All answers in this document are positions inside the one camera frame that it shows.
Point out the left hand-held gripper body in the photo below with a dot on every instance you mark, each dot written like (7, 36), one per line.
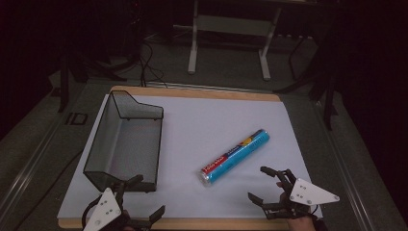
(104, 208)

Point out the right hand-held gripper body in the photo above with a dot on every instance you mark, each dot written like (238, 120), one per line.
(308, 194)

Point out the blue plastic wrap roll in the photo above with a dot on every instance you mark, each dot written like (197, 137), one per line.
(234, 157)

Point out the person's left hand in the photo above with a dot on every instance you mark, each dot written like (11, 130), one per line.
(126, 226)

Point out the person's right hand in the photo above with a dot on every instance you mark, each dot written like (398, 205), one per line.
(301, 224)

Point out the white paper sheet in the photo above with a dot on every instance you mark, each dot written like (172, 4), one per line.
(198, 122)

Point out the black stand legs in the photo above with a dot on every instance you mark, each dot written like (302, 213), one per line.
(328, 106)
(65, 83)

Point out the white metal stand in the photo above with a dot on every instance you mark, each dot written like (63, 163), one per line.
(192, 54)

